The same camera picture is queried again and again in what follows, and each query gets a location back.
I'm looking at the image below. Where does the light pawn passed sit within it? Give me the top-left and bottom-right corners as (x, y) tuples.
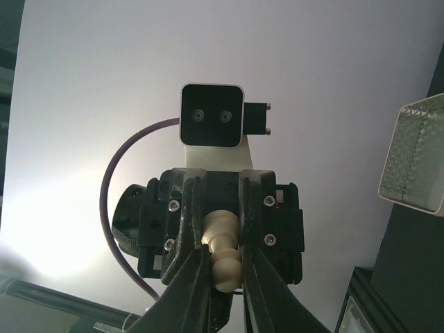
(201, 210), (244, 293)

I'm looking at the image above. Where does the black frame post left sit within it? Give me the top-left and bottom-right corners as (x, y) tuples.
(1, 275), (139, 332)

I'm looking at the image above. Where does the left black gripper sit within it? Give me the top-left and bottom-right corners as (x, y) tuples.
(137, 169), (305, 284)

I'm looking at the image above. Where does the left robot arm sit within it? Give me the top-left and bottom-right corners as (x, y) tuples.
(112, 169), (305, 285)

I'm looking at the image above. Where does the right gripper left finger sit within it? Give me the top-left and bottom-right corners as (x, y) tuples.
(128, 246), (211, 333)

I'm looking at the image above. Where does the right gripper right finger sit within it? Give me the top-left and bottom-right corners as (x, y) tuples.
(242, 245), (329, 333)

